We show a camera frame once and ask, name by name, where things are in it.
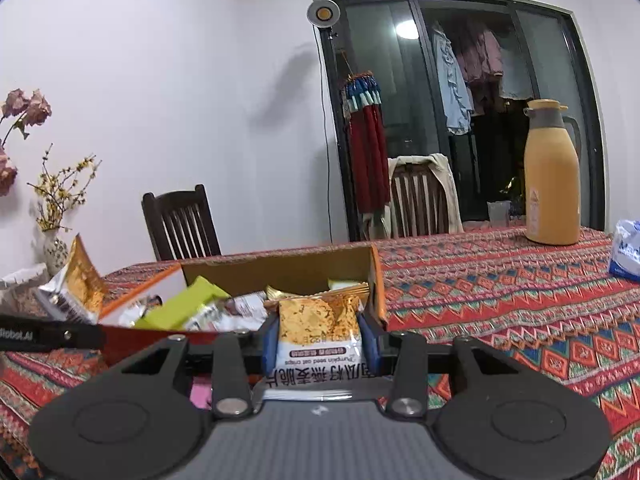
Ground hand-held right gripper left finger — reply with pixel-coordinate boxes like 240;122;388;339
120;314;280;420

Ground grey white snack packet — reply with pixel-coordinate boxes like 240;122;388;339
187;292;268;332

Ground pink hanging garment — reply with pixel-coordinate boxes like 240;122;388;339
457;17;503;83

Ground dark framed sliding glass door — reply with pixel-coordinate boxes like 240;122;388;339
312;0;607;242

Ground translucent plastic cup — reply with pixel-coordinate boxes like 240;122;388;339
487;201;512;228

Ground red tassel hanging decoration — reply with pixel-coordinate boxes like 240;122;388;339
341;72;392;216

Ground floral ceramic vase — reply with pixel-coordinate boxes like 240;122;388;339
42;230;68;276

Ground wooden chair with cloth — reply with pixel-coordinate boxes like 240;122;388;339
387;153;464;235

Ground pink snack packet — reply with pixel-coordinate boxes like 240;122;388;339
189;376;215;411

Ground light blue hanging shirt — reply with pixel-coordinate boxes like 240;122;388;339
432;22;475;136

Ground plain white snack packet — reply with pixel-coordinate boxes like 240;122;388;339
117;294;163;328

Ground pink artificial flower bouquet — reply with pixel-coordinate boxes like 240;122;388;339
0;89;53;197

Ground long green snack packet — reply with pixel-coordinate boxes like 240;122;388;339
134;276;232;332

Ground round white wall lamp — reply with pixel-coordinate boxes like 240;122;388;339
306;0;341;27

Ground white lace hanging garment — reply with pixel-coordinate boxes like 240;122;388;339
500;60;533;101

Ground thin black cable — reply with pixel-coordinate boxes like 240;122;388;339
326;27;335;243

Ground brown slatted wooden chair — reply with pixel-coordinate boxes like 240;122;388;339
389;162;451;238

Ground yellow flower branches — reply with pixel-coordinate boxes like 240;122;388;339
27;144;101;233

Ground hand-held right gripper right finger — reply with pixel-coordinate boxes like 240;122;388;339
359;312;521;422

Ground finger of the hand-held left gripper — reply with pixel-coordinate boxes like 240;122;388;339
32;324;108;353

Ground yellow thermos jug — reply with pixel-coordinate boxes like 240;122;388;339
522;99;582;246

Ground dark wooden chair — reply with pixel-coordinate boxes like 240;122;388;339
141;184;222;262

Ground white blue tissue pack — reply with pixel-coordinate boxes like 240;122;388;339
608;219;640;281

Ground orange cardboard box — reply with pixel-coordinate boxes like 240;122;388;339
97;242;388;368

